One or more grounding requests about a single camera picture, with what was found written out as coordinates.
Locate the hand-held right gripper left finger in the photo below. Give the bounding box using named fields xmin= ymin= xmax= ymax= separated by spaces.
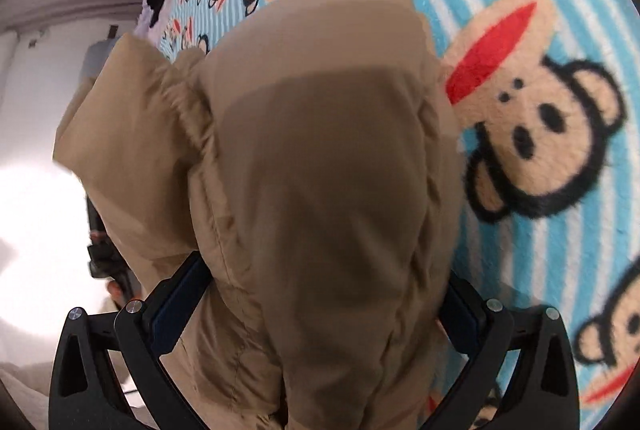
xmin=47 ymin=253 xmax=213 ymax=430

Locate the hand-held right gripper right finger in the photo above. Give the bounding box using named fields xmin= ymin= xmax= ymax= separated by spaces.
xmin=425 ymin=279 xmax=581 ymax=430

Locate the tan puffer jacket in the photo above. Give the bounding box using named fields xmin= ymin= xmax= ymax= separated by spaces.
xmin=52 ymin=0 xmax=467 ymax=430

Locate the blue striped monkey print blanket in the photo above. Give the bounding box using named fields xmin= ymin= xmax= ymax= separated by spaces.
xmin=160 ymin=0 xmax=640 ymax=430

